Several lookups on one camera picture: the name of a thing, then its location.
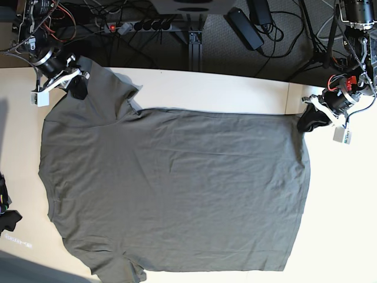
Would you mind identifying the grey green T-shirt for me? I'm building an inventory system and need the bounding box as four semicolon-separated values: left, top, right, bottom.
39;57;310;282

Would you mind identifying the black cloth pile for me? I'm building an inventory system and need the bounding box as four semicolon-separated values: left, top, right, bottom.
0;174;22;233

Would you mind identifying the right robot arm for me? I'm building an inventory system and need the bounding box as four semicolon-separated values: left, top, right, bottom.
7;1;338;132

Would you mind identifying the black power adapter brick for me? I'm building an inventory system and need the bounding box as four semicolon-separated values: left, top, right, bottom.
224;7;264;51

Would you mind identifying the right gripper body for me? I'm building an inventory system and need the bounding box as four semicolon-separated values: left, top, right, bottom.
34;48;90;91

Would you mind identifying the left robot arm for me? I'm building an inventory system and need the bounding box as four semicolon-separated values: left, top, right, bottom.
67;1;376;132

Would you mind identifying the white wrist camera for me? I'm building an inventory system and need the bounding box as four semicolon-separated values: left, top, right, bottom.
333;127;352;144
31;90;50;107

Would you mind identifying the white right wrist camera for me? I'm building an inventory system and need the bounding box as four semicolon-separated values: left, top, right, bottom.
333;127;352;144

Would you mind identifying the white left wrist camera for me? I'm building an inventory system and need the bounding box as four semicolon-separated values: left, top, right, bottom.
31;90;50;107

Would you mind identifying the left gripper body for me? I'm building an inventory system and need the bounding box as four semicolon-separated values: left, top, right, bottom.
302;88;361;126

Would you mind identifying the aluminium frame post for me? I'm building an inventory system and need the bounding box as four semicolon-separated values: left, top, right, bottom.
185;14;206;72

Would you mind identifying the black tripod stand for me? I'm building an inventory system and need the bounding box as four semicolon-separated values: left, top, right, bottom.
286;1;345;81

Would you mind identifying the white power strip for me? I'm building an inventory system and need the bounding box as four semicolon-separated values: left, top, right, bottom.
98;19;173;35

